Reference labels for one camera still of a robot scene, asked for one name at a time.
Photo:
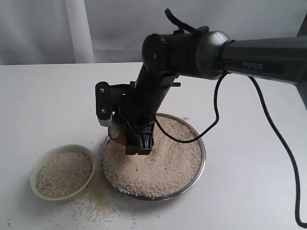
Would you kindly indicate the white ceramic bowl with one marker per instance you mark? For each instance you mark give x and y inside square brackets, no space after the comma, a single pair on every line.
[51,154]

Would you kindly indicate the rice in white bowl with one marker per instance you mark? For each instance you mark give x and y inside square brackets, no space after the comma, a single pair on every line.
[64,174]

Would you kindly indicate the rice in steel tray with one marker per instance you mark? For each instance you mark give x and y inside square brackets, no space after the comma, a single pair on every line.
[168,167]

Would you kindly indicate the round steel tray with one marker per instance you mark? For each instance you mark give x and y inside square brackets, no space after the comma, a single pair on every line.
[204,158]

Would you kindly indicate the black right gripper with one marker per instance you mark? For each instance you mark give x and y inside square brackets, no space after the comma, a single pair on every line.
[137,109]

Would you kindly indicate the brown wooden cup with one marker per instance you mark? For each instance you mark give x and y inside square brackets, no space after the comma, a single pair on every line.
[120,137]

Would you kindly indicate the spilled rice on table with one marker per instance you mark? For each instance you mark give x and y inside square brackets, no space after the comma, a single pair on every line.
[102,207]

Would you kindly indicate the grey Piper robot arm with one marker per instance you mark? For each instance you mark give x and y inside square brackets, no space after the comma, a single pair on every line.
[205,55]

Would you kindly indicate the white backdrop curtain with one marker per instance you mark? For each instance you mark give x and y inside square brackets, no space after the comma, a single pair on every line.
[100,31]

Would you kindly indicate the dark frame post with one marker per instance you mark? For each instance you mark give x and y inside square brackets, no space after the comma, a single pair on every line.
[303,28]

